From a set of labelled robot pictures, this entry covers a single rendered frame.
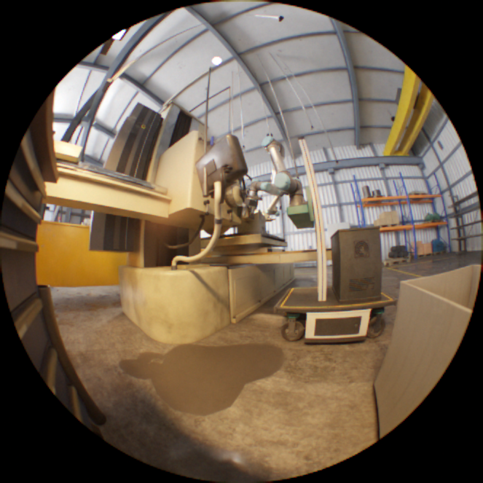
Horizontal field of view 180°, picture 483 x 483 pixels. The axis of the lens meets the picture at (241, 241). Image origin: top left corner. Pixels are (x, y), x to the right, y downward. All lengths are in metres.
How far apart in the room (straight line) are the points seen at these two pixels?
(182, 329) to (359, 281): 1.33
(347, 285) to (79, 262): 3.61
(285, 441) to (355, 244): 1.14
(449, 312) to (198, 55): 8.40
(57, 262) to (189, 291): 2.66
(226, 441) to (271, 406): 0.26
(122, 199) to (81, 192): 0.33
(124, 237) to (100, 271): 1.81
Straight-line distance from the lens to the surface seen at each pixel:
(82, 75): 10.62
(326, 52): 8.37
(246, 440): 0.74
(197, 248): 2.06
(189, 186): 1.24
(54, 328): 0.64
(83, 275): 3.27
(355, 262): 1.14
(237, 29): 7.91
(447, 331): 0.45
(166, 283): 1.17
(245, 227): 1.95
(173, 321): 1.25
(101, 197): 1.20
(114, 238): 1.54
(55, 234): 3.33
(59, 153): 1.32
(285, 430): 0.77
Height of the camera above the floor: 0.69
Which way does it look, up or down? 6 degrees up
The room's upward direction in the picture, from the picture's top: 2 degrees counter-clockwise
